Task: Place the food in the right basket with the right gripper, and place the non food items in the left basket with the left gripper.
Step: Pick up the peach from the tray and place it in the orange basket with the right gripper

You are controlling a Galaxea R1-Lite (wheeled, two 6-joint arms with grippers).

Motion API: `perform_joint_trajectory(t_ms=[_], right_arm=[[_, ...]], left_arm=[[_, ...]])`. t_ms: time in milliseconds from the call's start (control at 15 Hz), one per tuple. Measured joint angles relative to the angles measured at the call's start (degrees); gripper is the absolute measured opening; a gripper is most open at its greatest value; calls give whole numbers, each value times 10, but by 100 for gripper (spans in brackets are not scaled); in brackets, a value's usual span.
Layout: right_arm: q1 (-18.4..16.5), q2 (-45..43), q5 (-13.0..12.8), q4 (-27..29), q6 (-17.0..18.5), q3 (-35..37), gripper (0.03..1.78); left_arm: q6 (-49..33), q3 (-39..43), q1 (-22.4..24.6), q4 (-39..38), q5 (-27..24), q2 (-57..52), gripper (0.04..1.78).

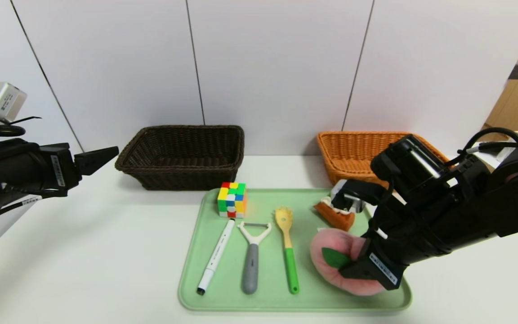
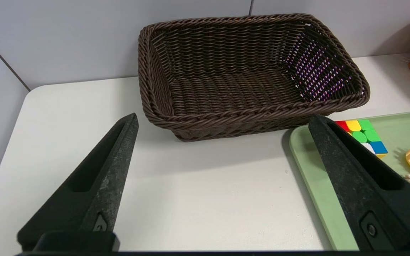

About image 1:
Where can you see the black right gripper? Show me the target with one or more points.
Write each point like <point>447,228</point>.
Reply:
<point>381,267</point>

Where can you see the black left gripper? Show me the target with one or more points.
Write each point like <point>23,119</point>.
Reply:
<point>62,169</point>

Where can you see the pink plush peach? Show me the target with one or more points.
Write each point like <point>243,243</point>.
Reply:
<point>331,238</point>

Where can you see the toy cake slice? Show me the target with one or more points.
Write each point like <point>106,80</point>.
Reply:
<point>337,220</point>

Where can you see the white marker pen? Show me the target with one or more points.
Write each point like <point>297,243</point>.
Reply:
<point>217,252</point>

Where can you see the orange wicker basket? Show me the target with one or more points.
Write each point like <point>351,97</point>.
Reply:
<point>349,157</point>

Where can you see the dark brown wicker basket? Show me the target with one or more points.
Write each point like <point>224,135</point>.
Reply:
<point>187,180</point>

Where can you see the light green plastic tray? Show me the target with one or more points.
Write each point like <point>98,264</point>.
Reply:
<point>268,301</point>

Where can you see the multicolour puzzle cube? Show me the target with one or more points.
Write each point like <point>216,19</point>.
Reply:
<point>232,200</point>

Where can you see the wooden cabinet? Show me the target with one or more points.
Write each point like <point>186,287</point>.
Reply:
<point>517,112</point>

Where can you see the grey cabinet sign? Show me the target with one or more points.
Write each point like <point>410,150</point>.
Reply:
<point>516,73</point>

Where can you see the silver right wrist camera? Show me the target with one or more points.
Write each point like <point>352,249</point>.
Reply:
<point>346,198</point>

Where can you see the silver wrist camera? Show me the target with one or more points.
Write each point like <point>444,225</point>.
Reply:
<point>5,101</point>
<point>346,198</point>

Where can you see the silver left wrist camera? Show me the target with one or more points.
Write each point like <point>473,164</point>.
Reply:
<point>5,101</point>

